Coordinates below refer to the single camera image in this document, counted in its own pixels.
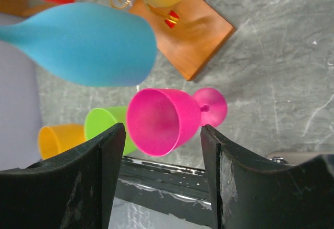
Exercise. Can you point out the green wine glass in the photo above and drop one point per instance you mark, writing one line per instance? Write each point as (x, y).
(100, 119)

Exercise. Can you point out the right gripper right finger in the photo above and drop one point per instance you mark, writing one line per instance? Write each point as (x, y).
(250, 191)

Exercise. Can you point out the pink wine glass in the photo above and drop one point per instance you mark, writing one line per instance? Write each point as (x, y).
(161, 120)

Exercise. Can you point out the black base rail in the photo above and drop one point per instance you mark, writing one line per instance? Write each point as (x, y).
(166, 188)

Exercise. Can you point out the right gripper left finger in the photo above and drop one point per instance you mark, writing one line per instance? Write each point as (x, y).
(74, 189)

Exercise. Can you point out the black white stapler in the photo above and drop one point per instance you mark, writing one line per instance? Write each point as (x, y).
(294, 158)

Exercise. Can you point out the blue wine glass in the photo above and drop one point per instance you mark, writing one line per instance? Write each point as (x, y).
(87, 43)

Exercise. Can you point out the gold wire glass rack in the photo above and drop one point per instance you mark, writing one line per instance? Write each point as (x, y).
(187, 33)

